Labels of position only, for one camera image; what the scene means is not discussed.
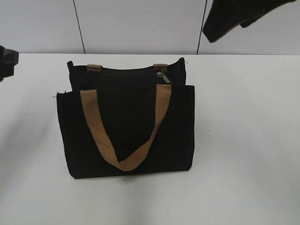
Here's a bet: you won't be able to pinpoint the silver metal zipper pull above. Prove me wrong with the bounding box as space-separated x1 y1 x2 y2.
157 72 172 84

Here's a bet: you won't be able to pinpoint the black tote bag tan handles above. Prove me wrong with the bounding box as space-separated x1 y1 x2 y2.
56 58 195 179

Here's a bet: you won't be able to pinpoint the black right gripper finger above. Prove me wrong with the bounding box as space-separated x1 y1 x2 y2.
202 0 293 43

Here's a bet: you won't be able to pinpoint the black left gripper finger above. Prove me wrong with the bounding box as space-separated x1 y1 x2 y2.
0 46 19 82

